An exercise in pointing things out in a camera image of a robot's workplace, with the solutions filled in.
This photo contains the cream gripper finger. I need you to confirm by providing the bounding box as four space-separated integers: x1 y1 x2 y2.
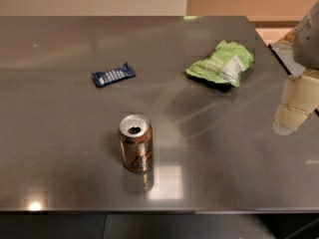
278 29 296 44
272 69 319 135

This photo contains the green rice chip bag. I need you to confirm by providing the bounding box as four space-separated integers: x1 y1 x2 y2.
185 40 254 88

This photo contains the brown soda can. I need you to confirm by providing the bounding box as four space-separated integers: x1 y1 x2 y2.
119 115 154 172

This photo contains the dark blue snack wrapper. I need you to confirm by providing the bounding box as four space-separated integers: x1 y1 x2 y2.
91 63 136 88

